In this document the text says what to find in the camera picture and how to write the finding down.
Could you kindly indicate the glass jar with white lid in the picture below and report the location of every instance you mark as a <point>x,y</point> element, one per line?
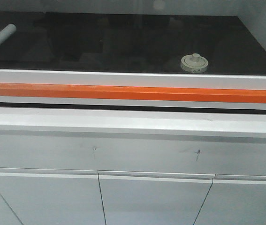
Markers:
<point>194,63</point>

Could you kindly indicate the white base cabinet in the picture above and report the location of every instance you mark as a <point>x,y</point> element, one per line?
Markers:
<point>95,167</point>

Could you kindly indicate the fume hood sash with orange bar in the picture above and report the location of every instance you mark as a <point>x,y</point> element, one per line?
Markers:
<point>126,55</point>

